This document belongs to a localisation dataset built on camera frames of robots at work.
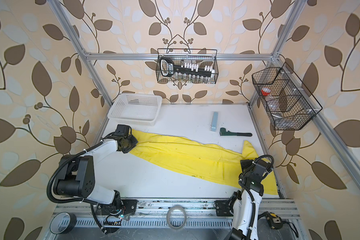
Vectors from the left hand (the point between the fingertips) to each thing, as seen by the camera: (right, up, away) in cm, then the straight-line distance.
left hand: (136, 141), depth 93 cm
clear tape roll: (+26, -32, -16) cm, 44 cm away
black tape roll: (-28, -36, -22) cm, 50 cm away
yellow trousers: (+44, -10, -4) cm, 45 cm away
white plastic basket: (-8, +22, +23) cm, 33 cm away
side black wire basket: (+83, +21, -20) cm, 88 cm away
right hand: (+66, -10, -10) cm, 67 cm away
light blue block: (+52, +13, +14) cm, 56 cm away
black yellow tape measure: (+73, -34, -24) cm, 84 cm away
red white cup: (+75, +29, -13) cm, 82 cm away
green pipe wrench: (+57, +5, +9) cm, 58 cm away
